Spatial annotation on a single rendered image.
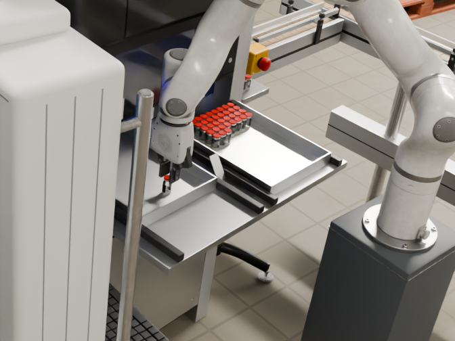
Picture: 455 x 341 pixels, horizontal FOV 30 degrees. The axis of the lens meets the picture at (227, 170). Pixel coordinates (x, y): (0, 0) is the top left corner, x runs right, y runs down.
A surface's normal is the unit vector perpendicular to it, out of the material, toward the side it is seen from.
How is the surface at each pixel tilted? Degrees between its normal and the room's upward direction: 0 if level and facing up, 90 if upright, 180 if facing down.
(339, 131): 90
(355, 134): 90
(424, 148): 129
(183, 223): 0
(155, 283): 90
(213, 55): 49
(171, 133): 88
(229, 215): 0
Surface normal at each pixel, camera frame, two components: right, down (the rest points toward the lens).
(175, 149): -0.59, 0.37
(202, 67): 0.29, 0.01
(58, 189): 0.66, 0.48
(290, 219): 0.13, -0.82
